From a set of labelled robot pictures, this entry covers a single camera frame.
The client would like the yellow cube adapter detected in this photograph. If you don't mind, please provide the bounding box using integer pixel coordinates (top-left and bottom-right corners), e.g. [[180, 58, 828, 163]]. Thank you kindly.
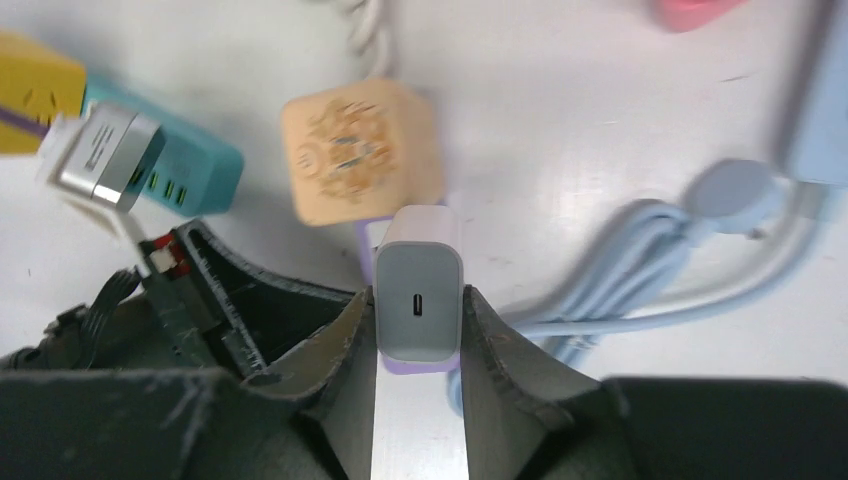
[[1, 31, 87, 154]]

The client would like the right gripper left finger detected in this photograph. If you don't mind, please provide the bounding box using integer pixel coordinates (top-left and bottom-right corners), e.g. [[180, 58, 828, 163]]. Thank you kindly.
[[1, 295, 375, 479]]

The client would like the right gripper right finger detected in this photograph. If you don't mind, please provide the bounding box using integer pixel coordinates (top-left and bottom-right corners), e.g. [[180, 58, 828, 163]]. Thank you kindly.
[[461, 286, 847, 479]]

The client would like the white coiled cable middle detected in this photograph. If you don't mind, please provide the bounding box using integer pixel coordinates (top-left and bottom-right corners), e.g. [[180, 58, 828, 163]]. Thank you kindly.
[[327, 0, 399, 81]]

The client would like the teal power strip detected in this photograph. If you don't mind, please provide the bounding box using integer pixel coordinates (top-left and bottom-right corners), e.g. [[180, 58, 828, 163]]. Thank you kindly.
[[83, 76, 244, 217]]

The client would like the white USB charger plug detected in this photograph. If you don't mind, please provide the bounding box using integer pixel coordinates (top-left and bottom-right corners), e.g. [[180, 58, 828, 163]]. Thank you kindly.
[[372, 204, 464, 364]]

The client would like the beige cube adapter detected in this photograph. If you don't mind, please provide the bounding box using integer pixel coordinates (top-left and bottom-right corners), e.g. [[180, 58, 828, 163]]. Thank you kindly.
[[280, 77, 446, 227]]

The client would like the light blue coiled cable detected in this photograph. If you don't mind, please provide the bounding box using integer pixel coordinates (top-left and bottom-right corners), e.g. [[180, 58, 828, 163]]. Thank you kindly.
[[447, 158, 829, 419]]

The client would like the pink triangular power socket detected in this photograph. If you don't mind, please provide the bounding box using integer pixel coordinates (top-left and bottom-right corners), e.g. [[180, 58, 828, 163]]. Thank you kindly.
[[648, 0, 745, 33]]

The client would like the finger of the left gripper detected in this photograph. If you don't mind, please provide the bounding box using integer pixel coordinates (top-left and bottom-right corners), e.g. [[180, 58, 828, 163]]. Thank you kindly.
[[139, 220, 353, 380]]

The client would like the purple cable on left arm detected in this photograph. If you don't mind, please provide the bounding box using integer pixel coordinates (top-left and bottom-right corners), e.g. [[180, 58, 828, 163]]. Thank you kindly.
[[0, 105, 51, 140]]

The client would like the light blue power strip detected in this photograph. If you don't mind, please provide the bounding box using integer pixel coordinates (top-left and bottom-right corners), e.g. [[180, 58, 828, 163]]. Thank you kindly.
[[778, 1, 847, 188]]

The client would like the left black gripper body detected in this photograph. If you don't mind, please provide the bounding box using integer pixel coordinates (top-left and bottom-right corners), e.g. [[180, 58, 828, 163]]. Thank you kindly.
[[1, 269, 224, 371]]

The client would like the purple power strip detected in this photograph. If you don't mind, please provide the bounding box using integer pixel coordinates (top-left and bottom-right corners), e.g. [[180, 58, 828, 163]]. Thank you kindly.
[[355, 215, 463, 376]]

